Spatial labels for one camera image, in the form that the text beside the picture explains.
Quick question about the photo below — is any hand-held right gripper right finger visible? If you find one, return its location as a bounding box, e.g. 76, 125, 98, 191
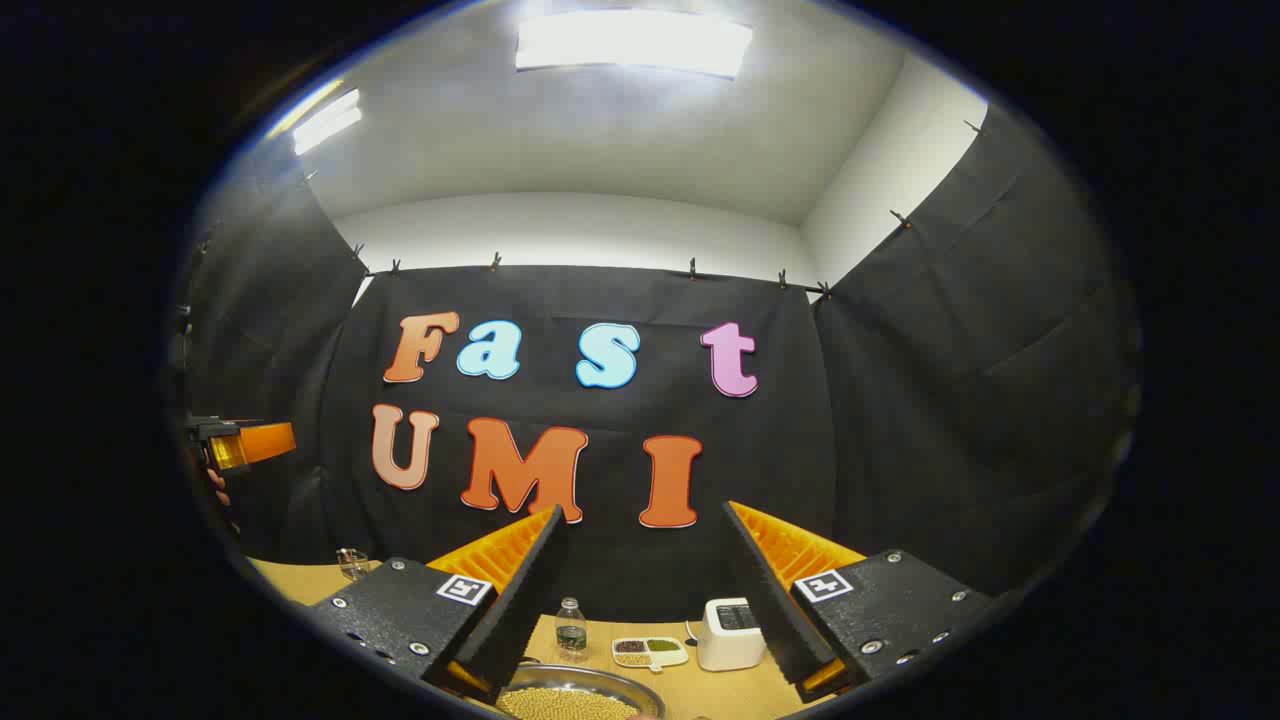
722, 500, 996, 704

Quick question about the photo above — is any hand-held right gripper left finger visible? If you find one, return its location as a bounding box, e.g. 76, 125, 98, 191
305, 505, 573, 706

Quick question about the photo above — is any stainless steel pot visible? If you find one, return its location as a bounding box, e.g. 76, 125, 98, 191
495, 660, 666, 720

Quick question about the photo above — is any white toaster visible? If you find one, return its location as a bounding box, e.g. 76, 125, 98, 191
695, 597, 769, 672

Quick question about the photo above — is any clear plastic water bottle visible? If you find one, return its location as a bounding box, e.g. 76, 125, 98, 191
555, 597, 589, 663

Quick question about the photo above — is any pile of soybeans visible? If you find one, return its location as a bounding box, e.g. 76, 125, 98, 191
497, 685, 643, 720

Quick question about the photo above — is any white divided bean plate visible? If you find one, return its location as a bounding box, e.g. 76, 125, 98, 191
611, 636, 691, 672

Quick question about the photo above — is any black backdrop cloth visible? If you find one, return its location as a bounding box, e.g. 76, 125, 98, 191
170, 100, 1146, 621

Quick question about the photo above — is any ceiling light panel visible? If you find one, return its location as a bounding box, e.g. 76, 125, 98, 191
514, 10, 754, 81
290, 87, 364, 157

